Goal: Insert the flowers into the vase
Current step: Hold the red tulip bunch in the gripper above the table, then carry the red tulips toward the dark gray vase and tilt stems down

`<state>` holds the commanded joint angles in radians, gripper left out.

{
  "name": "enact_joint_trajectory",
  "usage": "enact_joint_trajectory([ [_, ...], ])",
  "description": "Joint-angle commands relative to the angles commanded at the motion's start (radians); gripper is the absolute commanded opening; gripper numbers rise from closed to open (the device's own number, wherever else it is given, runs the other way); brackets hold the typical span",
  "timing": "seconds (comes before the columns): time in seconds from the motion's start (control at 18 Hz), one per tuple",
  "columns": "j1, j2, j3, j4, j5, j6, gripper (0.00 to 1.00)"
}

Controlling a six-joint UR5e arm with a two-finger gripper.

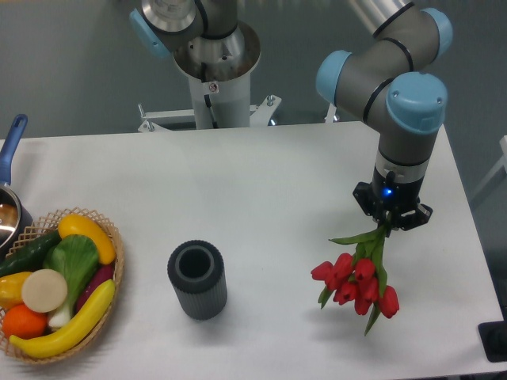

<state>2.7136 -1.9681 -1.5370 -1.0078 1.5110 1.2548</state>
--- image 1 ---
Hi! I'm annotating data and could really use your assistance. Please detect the white frame at right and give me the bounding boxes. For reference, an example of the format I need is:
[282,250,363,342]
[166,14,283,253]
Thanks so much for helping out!
[469,135,506,207]

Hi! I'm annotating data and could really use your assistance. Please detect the black device at edge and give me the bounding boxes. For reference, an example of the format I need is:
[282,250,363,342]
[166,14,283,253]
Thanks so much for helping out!
[478,321,506,363]

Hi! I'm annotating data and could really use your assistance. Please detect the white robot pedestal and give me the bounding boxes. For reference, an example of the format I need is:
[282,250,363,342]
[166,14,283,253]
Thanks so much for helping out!
[137,20,283,133]

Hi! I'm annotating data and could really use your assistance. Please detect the dark grey ribbed vase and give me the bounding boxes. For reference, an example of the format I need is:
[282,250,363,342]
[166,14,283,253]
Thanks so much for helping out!
[167,240,227,321]

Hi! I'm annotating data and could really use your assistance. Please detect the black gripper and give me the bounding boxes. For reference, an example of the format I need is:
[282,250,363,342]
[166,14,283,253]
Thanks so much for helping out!
[353,169,433,231]

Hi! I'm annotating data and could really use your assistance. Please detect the beige round slice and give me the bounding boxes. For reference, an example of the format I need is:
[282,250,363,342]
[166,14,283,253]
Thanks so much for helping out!
[21,269,67,313]

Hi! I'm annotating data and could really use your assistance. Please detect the purple eggplant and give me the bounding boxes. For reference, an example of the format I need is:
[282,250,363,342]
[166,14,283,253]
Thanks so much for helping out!
[74,264,114,313]

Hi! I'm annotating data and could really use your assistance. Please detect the blue handled saucepan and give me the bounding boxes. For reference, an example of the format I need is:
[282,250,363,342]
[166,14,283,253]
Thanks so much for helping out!
[1,114,32,261]

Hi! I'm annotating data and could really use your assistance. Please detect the woven wicker basket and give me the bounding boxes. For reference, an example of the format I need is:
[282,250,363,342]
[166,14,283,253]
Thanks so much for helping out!
[1,207,124,364]

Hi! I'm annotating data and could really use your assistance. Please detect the long yellow banana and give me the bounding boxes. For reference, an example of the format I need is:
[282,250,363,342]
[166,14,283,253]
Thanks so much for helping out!
[9,279,116,359]

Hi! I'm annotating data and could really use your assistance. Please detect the orange fruit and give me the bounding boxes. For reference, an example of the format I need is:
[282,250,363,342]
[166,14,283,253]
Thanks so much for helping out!
[2,304,47,340]

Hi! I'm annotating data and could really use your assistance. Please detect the green bok choy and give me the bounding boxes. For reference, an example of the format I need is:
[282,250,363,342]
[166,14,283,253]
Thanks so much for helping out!
[43,235,99,331]

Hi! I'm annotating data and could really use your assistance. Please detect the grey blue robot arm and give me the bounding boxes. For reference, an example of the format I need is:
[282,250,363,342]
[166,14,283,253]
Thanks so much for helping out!
[129,1,453,230]

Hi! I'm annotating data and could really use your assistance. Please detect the red tulip bouquet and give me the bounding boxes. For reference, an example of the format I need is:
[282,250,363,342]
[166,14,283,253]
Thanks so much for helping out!
[311,212,400,335]

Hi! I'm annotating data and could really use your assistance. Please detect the green cucumber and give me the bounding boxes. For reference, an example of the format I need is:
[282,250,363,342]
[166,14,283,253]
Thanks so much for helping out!
[1,230,61,277]

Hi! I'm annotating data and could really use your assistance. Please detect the yellow bell pepper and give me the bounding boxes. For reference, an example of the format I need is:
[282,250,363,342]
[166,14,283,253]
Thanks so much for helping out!
[0,272,32,310]

